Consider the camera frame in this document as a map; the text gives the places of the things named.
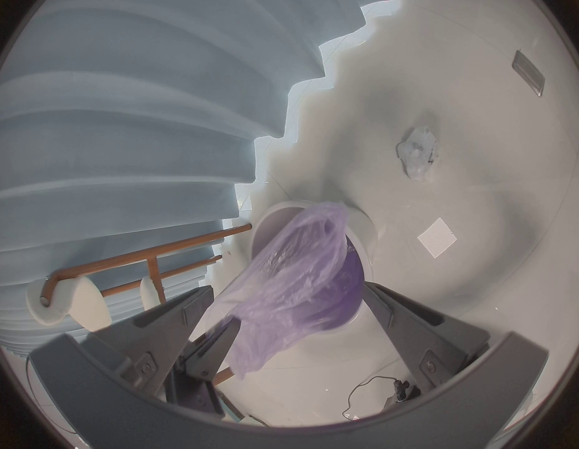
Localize crumpled white paper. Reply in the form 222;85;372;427
396;126;441;184

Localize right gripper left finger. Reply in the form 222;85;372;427
86;286;216;400

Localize purple plastic bag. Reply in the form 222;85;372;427
210;200;366;380

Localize wooden chair with cream cushions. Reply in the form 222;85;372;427
27;224;253;385

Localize blue-green curtain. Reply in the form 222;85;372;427
0;0;417;359

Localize black cable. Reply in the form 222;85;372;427
341;375;422;421

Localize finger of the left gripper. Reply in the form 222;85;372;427
183;318;242;383

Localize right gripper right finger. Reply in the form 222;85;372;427
363;282;489;393

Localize white trash bin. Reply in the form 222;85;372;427
249;200;380;336

